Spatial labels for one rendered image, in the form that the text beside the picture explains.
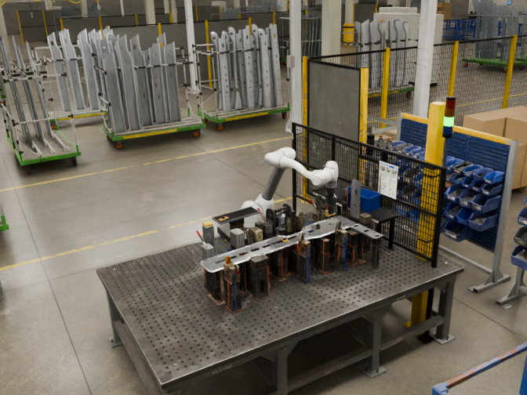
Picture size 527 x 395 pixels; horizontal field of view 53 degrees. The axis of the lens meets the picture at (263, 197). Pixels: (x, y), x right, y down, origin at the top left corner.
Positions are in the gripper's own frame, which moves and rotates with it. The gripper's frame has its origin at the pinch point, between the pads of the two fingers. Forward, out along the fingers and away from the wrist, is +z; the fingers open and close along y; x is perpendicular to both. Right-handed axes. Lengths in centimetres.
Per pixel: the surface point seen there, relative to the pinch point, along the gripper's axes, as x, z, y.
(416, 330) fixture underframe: 33, 91, 70
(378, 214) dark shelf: 41.4, 10.4, 13.4
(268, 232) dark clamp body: -51, 12, -16
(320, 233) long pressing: -16.7, 13.4, 7.2
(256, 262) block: -87, 11, 21
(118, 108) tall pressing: 60, 38, -693
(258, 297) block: -86, 40, 20
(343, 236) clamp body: -8.0, 12.1, 24.4
